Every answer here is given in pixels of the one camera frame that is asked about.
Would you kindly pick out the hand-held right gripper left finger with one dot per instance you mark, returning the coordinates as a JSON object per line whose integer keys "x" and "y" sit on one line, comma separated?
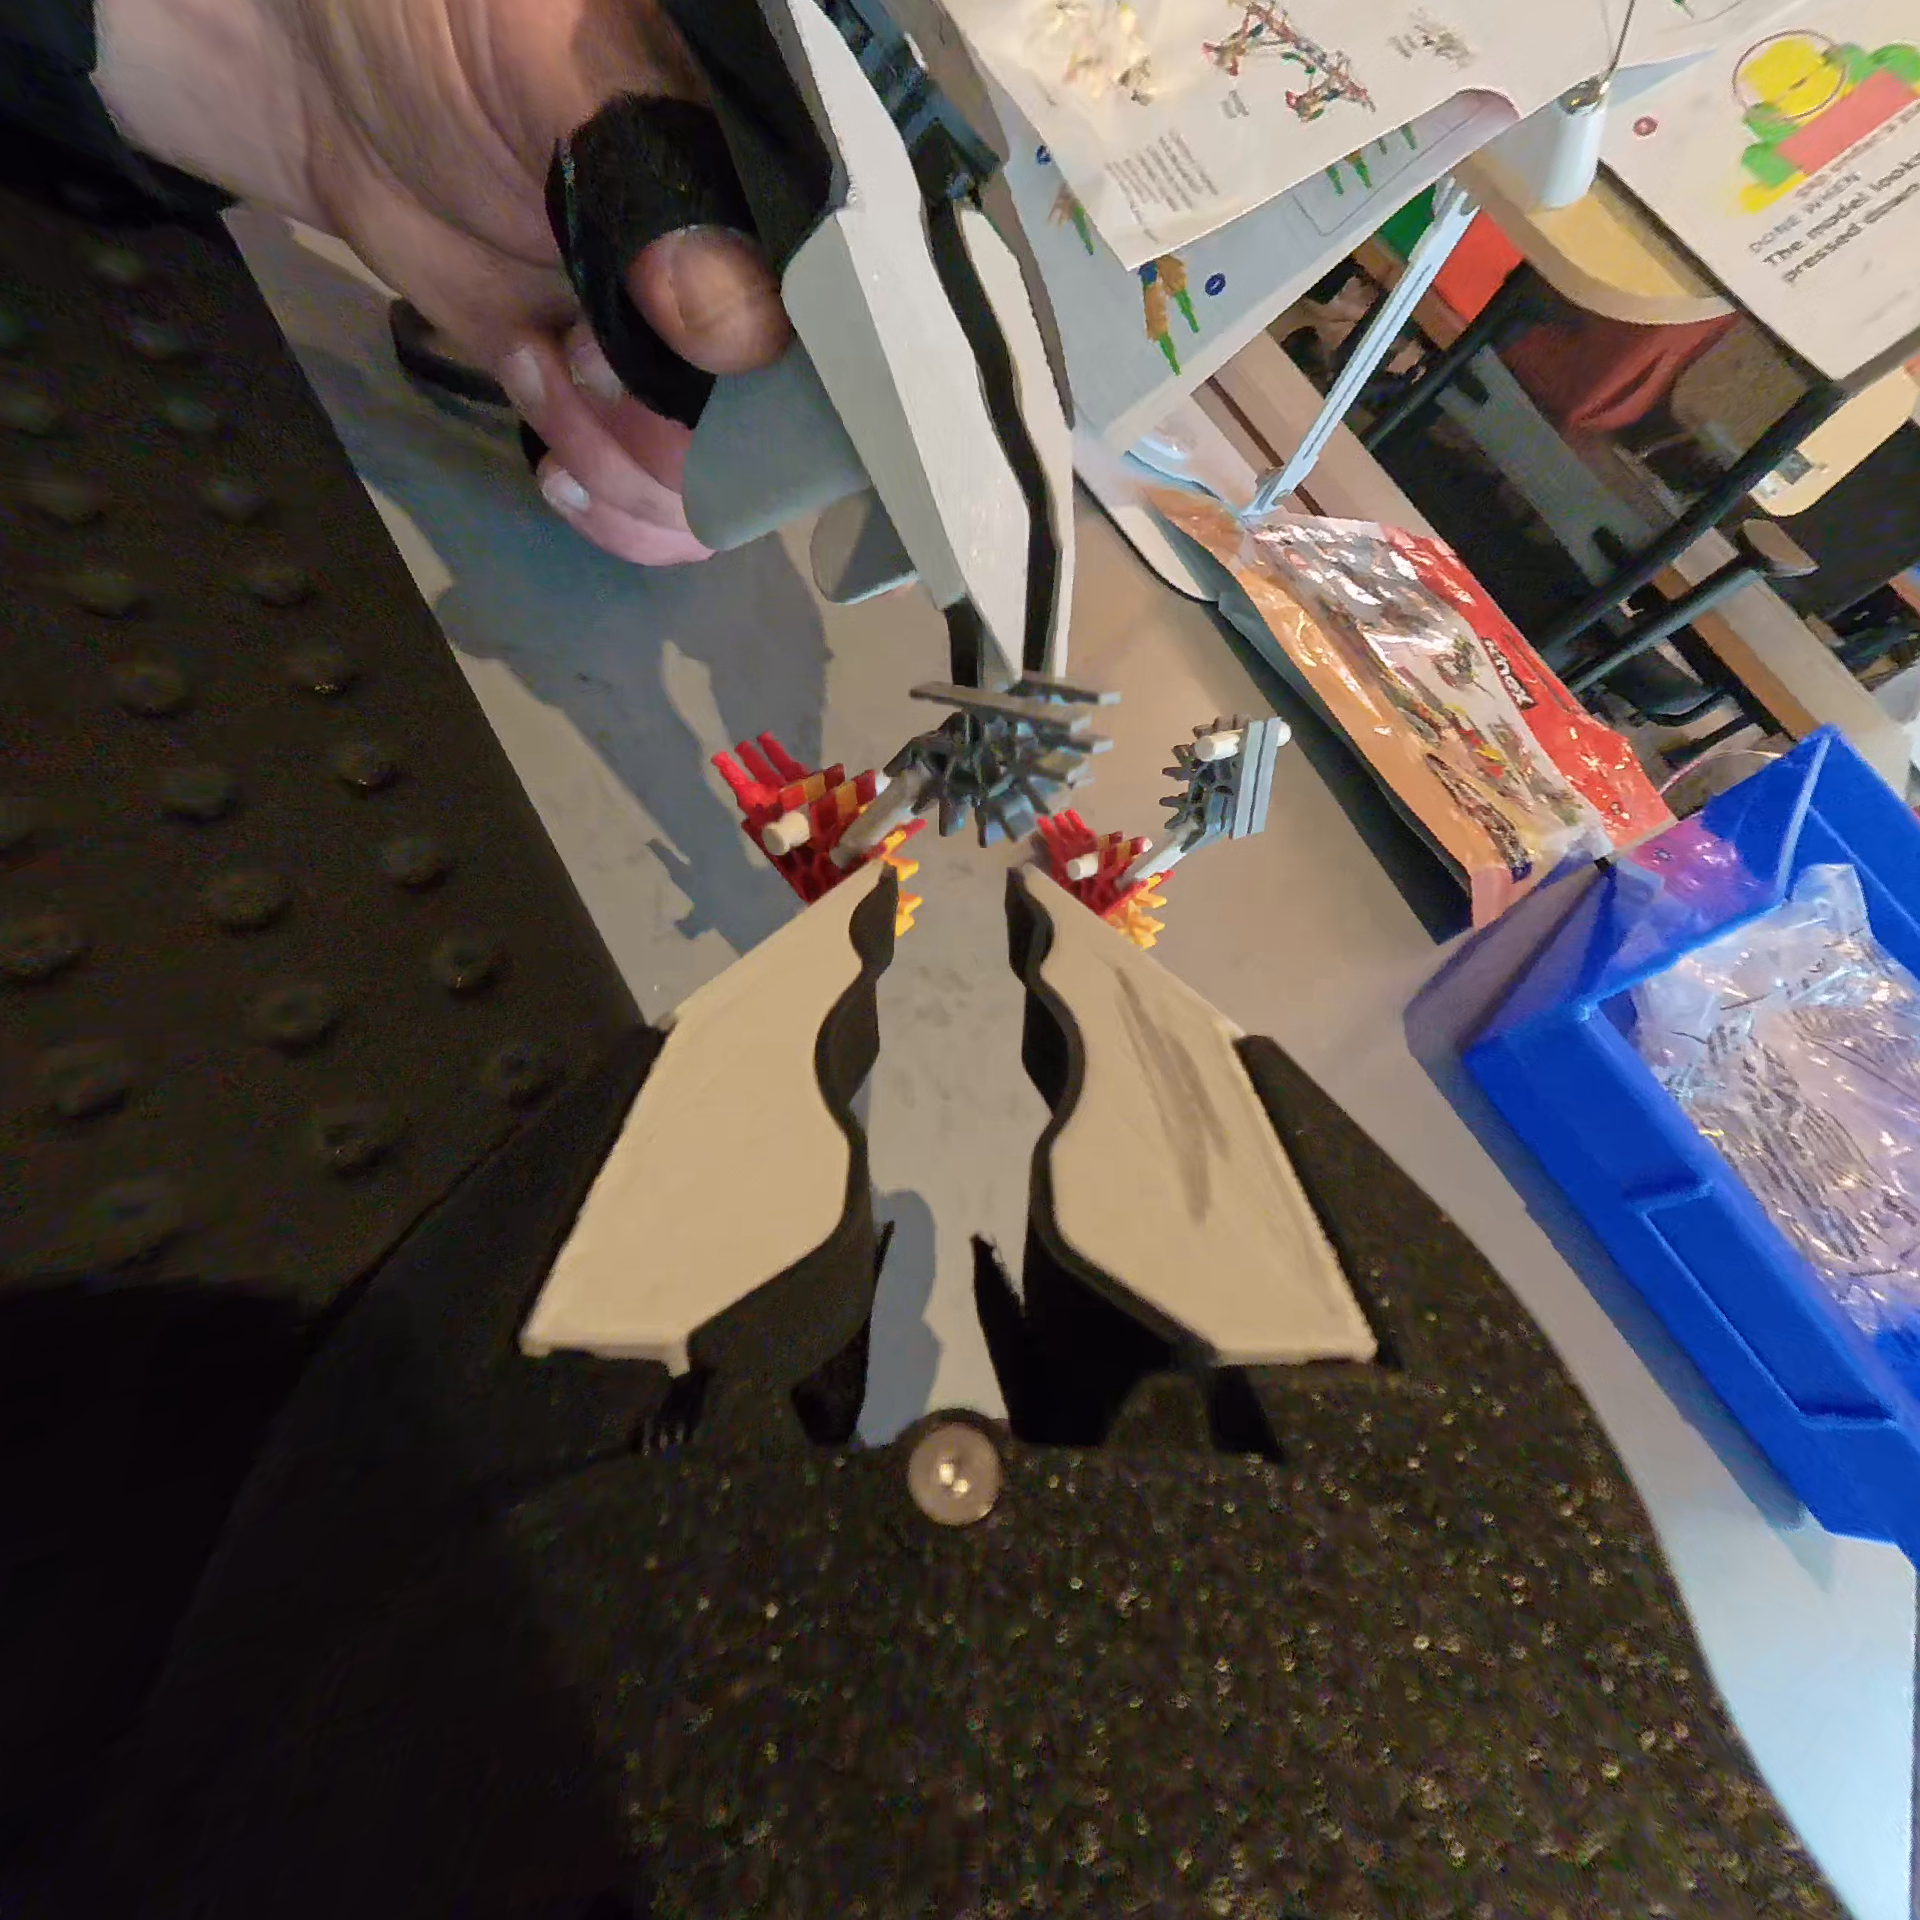
{"x": 705, "y": 1185}

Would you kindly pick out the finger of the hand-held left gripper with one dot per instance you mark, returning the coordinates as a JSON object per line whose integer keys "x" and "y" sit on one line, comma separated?
{"x": 914, "y": 376}
{"x": 1042, "y": 420}

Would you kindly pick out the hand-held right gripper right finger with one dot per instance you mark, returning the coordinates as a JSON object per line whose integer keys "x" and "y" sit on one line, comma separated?
{"x": 1200, "y": 1215}

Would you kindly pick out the small red yellow toy assembly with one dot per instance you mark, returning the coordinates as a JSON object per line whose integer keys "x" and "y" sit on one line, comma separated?
{"x": 809, "y": 839}

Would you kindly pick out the printed instruction booklet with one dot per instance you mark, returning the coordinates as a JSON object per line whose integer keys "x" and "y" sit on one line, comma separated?
{"x": 1200, "y": 135}

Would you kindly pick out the grey-topped red yellow toy assembly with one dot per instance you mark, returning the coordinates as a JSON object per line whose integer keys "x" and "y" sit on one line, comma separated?
{"x": 1215, "y": 780}

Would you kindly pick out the blue plastic bin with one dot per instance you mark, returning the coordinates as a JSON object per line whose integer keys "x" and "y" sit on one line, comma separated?
{"x": 1620, "y": 1200}

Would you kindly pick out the orange toy parts bag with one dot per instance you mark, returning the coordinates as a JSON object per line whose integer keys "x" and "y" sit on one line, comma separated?
{"x": 1424, "y": 704}

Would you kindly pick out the black dimpled plastic panel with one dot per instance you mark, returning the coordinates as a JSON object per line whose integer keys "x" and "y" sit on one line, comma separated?
{"x": 225, "y": 825}

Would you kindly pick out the white cylindrical holder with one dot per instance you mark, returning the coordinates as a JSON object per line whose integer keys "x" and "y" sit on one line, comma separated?
{"x": 1593, "y": 149}

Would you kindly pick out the clear plastic bag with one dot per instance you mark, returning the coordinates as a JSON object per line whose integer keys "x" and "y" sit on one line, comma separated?
{"x": 1800, "y": 1079}

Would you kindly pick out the white printed sign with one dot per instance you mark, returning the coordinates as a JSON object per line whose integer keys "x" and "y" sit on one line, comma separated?
{"x": 1723, "y": 225}

